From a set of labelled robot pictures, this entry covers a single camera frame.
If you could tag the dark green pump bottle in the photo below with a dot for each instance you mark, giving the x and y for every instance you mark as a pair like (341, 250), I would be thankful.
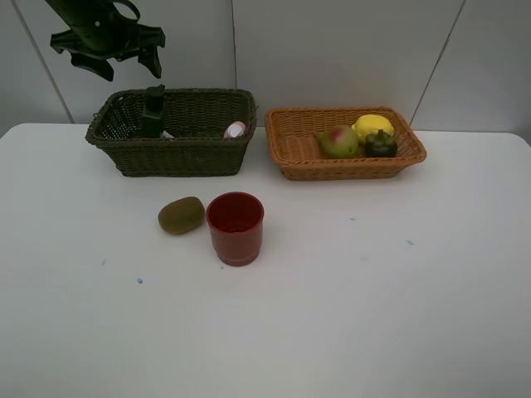
(153, 111)

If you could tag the yellow lemon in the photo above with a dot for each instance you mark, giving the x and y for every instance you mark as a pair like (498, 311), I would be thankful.
(371, 124)

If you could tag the green red pear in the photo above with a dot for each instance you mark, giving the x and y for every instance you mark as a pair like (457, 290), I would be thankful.
(340, 142)

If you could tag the red plastic cup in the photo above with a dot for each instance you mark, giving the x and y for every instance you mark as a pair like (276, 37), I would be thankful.
(235, 221)

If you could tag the pink bottle white cap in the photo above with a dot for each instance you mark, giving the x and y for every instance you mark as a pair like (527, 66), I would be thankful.
(234, 130)

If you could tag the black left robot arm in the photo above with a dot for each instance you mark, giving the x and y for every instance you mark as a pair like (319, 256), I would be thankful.
(95, 3)

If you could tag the dark purple mangosteen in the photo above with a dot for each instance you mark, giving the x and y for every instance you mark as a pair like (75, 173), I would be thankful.
(380, 145)

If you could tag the orange wicker basket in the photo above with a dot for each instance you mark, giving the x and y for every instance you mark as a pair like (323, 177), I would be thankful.
(291, 135)

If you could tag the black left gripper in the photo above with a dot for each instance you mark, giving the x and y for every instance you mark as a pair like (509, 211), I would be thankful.
(99, 33)

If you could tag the dark brown wicker basket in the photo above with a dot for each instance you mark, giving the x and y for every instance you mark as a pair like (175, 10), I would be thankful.
(197, 118)

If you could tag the brown kiwi fruit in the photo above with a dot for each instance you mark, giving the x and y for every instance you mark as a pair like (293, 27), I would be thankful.
(181, 216)

